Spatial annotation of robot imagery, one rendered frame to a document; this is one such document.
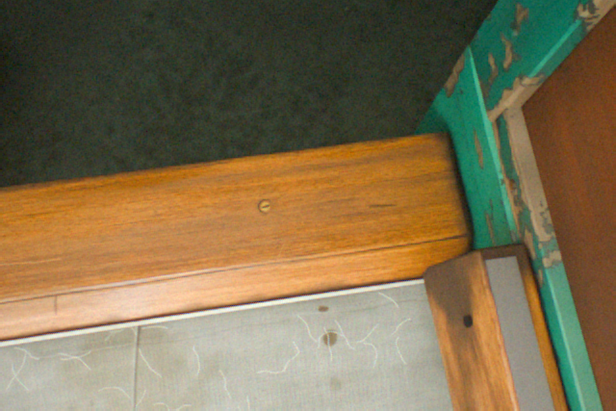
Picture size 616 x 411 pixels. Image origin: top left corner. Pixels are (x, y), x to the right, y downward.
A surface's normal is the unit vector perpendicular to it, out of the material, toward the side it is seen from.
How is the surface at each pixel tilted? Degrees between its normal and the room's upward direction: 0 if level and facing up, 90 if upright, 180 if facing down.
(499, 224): 90
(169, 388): 0
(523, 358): 0
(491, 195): 90
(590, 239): 90
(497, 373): 67
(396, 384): 0
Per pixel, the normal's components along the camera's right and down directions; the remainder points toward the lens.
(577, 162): -0.99, 0.13
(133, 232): 0.07, -0.30
